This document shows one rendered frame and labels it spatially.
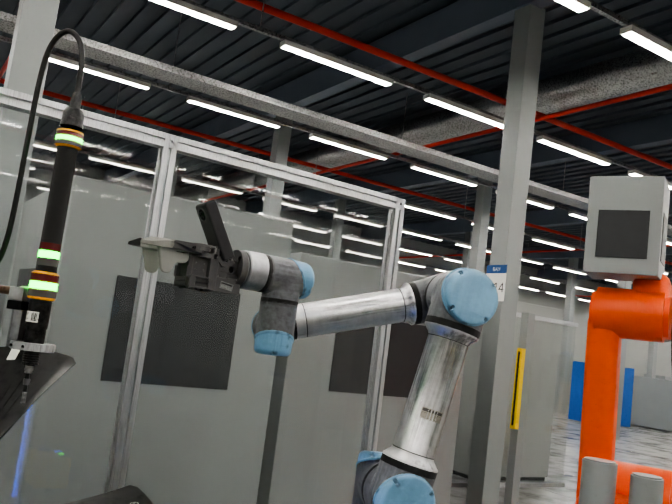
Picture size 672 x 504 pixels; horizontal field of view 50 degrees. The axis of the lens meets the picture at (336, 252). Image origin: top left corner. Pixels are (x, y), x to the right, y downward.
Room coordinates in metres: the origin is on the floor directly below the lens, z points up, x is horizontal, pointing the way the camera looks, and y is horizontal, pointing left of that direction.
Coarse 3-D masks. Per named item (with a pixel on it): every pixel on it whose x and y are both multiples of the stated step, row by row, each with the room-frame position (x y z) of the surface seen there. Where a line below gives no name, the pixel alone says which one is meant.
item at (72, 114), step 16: (80, 96) 1.19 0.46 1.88; (64, 112) 1.17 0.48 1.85; (80, 112) 1.18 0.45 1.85; (80, 128) 1.21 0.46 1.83; (32, 304) 1.17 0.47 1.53; (48, 304) 1.18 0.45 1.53; (32, 320) 1.17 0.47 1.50; (48, 320) 1.19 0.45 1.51; (32, 336) 1.17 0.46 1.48; (32, 352) 1.18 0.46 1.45
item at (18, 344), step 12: (12, 288) 1.19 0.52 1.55; (24, 288) 1.19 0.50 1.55; (12, 300) 1.18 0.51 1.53; (24, 300) 1.19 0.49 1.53; (24, 312) 1.19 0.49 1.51; (12, 324) 1.19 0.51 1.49; (24, 324) 1.19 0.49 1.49; (12, 336) 1.19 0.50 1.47; (12, 348) 1.16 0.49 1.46; (24, 348) 1.15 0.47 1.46; (36, 348) 1.16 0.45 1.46; (48, 348) 1.17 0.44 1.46
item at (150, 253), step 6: (132, 240) 1.30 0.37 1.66; (138, 240) 1.30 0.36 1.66; (138, 246) 1.31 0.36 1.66; (144, 246) 1.31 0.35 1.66; (150, 246) 1.31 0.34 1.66; (156, 246) 1.32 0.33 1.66; (144, 252) 1.32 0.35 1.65; (150, 252) 1.32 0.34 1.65; (156, 252) 1.32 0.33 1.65; (144, 258) 1.32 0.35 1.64; (150, 258) 1.32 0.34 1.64; (156, 258) 1.33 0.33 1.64; (144, 264) 1.32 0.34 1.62; (150, 264) 1.32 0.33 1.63; (156, 264) 1.33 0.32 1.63; (150, 270) 1.32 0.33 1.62; (156, 270) 1.33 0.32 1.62
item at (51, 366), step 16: (0, 352) 1.36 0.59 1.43; (0, 368) 1.33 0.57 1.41; (16, 368) 1.33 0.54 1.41; (48, 368) 1.33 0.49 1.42; (64, 368) 1.34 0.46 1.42; (0, 384) 1.30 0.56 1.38; (16, 384) 1.30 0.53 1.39; (32, 384) 1.30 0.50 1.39; (48, 384) 1.30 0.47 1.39; (0, 400) 1.27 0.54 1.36; (16, 400) 1.27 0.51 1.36; (32, 400) 1.27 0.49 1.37; (0, 416) 1.25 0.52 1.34; (16, 416) 1.25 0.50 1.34; (0, 432) 1.23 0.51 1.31
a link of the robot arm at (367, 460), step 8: (360, 456) 1.60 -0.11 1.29; (368, 456) 1.58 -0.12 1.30; (376, 456) 1.57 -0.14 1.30; (360, 464) 1.60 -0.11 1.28; (368, 464) 1.58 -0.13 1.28; (376, 464) 1.56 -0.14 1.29; (360, 472) 1.59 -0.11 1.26; (368, 472) 1.55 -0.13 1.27; (360, 480) 1.57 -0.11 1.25; (360, 488) 1.56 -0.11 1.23; (360, 496) 1.58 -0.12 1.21
